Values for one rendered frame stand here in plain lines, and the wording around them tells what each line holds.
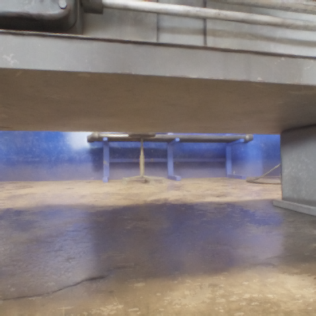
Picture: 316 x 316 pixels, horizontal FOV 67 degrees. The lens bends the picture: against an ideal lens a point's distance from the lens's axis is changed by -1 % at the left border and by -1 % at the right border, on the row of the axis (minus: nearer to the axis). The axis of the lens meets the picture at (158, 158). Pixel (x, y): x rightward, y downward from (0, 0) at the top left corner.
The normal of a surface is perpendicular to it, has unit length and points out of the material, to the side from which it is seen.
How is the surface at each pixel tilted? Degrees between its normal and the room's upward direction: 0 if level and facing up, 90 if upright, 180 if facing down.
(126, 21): 90
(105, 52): 90
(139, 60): 90
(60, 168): 90
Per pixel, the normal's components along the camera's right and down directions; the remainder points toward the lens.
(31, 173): 0.18, -0.03
